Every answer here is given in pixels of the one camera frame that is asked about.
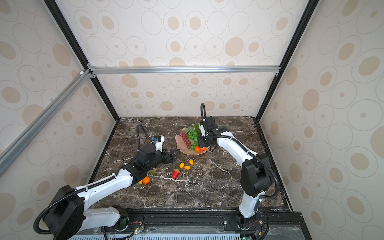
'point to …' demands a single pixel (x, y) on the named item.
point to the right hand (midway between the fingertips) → (202, 141)
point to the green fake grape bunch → (193, 133)
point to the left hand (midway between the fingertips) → (177, 149)
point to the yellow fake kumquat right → (191, 161)
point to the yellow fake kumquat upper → (181, 165)
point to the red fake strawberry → (175, 173)
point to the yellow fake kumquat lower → (187, 167)
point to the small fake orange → (197, 149)
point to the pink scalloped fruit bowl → (182, 146)
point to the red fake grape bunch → (184, 136)
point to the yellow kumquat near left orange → (140, 182)
